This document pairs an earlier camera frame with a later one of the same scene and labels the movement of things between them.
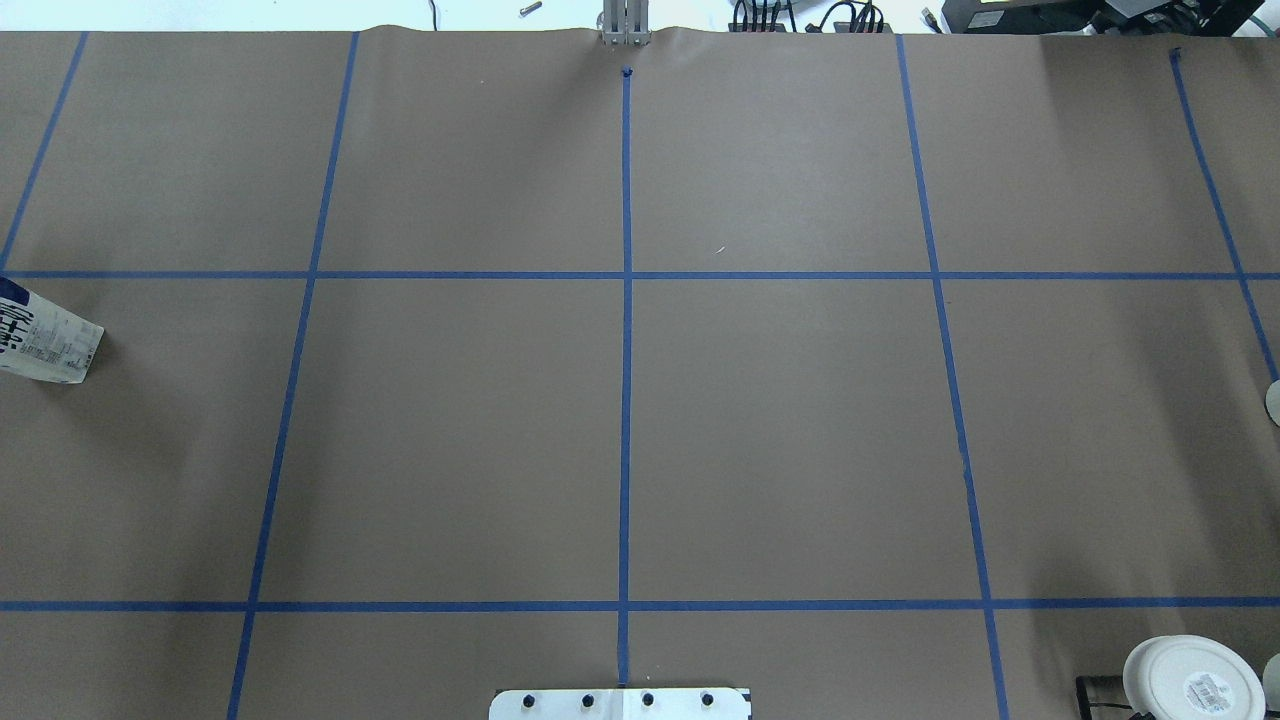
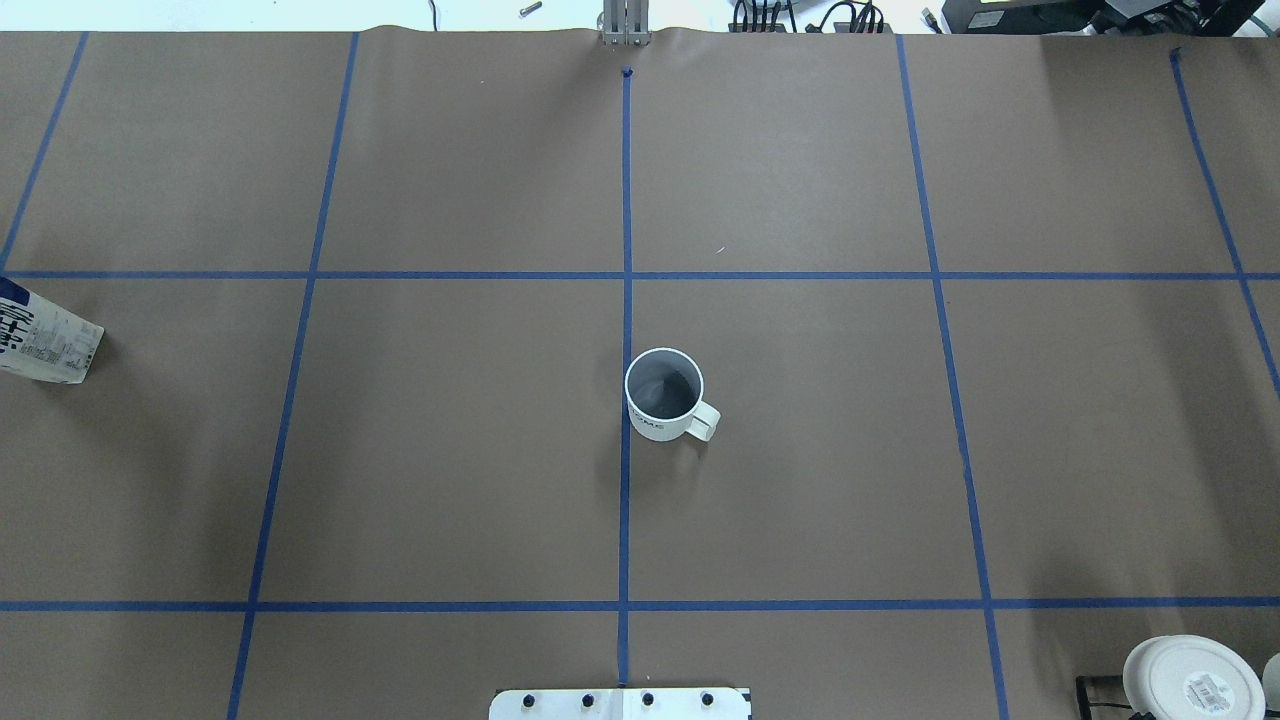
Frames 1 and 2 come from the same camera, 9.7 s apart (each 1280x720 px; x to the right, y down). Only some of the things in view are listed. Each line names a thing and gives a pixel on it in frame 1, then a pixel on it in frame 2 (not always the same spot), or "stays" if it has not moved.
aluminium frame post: x=626 y=22 stays
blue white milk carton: x=43 y=340 stays
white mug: x=1272 y=401 → x=663 y=389
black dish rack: x=1085 y=705 stays
